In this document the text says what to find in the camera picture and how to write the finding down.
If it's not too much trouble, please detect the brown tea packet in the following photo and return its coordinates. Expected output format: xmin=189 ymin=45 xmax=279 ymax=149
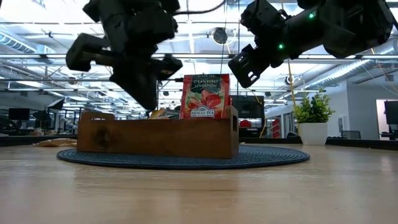
xmin=32 ymin=138 xmax=78 ymax=147

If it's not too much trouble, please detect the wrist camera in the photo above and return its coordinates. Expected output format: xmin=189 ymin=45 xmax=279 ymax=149
xmin=155 ymin=55 xmax=183 ymax=81
xmin=239 ymin=0 xmax=289 ymax=37

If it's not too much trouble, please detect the round dark blue placemat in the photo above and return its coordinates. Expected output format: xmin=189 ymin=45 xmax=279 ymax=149
xmin=56 ymin=144 xmax=311 ymax=170

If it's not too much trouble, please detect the black ceiling cord reel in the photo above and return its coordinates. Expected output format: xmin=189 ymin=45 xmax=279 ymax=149
xmin=212 ymin=27 xmax=229 ymax=46

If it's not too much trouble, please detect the green plant in white pot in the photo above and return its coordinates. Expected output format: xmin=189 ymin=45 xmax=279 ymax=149
xmin=293 ymin=88 xmax=336 ymax=146

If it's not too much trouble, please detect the wooden compartment box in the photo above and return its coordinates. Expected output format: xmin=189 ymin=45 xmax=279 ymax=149
xmin=76 ymin=105 xmax=239 ymax=159

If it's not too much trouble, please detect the red strawberry tea packet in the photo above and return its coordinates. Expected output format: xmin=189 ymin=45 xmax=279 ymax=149
xmin=179 ymin=73 xmax=231 ymax=120

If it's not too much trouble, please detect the yellow power cable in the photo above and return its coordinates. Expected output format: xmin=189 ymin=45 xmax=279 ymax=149
xmin=286 ymin=58 xmax=300 ymax=138

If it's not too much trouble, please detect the black computer monitor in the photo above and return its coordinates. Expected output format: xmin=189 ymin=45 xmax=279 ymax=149
xmin=231 ymin=95 xmax=265 ymax=128
xmin=8 ymin=108 xmax=30 ymax=121
xmin=384 ymin=101 xmax=398 ymax=125

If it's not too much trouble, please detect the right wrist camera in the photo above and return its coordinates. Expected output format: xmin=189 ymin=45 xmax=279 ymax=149
xmin=239 ymin=0 xmax=289 ymax=37

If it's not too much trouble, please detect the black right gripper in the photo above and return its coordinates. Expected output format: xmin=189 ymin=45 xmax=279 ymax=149
xmin=228 ymin=18 xmax=299 ymax=88

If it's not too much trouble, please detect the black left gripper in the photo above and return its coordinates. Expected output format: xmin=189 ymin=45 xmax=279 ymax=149
xmin=65 ymin=18 xmax=178 ymax=111

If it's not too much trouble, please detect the orange tea packet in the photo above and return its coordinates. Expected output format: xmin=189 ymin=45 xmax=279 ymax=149
xmin=149 ymin=107 xmax=180 ymax=120

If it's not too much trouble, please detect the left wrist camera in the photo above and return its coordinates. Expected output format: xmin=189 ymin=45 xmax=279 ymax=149
xmin=155 ymin=55 xmax=183 ymax=81

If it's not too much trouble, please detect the silver air duct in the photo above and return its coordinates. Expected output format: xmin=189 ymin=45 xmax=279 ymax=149
xmin=306 ymin=40 xmax=398 ymax=91

